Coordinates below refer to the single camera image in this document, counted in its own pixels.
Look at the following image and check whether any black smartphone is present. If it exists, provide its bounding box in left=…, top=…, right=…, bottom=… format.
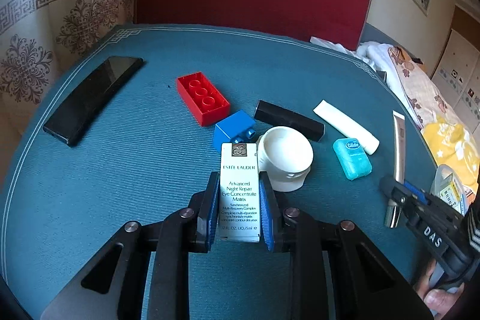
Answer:
left=43, top=56, right=144, bottom=147

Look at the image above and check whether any blue toy brick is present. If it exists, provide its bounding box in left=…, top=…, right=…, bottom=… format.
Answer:
left=212, top=109, right=257, bottom=152

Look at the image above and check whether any person's right hand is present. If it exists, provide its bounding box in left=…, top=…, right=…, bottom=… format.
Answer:
left=414, top=260, right=471, bottom=317

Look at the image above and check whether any red toy brick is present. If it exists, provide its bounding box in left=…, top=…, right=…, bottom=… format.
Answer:
left=176, top=71, right=231, bottom=127

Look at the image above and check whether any pale skincare carton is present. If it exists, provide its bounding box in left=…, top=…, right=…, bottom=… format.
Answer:
left=217, top=142, right=261, bottom=243

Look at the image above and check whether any white blanket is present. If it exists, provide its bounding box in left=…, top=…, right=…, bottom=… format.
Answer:
left=354, top=40, right=394, bottom=88

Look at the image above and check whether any beige tube with silver cap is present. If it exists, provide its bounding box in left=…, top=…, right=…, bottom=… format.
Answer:
left=384, top=110, right=407, bottom=229

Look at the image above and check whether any yellow printed towel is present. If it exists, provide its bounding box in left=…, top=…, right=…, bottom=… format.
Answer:
left=422, top=119, right=480, bottom=195

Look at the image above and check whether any white round jar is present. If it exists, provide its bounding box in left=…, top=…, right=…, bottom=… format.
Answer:
left=256, top=126, right=314, bottom=193

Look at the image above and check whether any floral quilt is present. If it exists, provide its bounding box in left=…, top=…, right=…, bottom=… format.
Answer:
left=388, top=46, right=462, bottom=129

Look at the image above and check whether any white tube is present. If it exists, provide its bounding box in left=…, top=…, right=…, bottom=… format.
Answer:
left=313, top=100, right=380, bottom=155

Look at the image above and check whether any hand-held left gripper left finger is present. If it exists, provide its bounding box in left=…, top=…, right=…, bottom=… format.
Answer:
left=40, top=171, right=221, bottom=320

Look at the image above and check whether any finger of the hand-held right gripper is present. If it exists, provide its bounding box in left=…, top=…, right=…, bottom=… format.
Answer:
left=403, top=181, right=466, bottom=221
left=379, top=175, right=421, bottom=221

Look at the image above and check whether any grey-blue bed headboard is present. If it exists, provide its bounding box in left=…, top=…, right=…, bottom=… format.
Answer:
left=359, top=22, right=394, bottom=48

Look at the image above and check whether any teal dental floss case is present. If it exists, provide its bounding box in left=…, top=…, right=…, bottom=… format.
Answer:
left=333, top=138, right=373, bottom=181

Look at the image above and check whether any black rectangular box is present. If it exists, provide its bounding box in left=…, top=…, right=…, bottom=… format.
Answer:
left=254, top=100, right=325, bottom=142

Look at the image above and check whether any clear plastic bowl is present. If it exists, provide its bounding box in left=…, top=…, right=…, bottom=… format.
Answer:
left=429, top=163, right=480, bottom=217

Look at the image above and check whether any white bedside table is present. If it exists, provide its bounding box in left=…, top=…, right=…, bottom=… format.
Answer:
left=310, top=36, right=357, bottom=52

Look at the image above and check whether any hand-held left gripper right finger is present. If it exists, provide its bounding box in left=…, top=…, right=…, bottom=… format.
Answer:
left=259, top=171, right=432, bottom=320

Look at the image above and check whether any white wardrobe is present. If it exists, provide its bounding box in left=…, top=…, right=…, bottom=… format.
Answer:
left=429, top=5, right=480, bottom=118

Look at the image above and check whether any patterned beige curtain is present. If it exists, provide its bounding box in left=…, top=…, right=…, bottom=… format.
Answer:
left=0, top=0, right=137, bottom=135

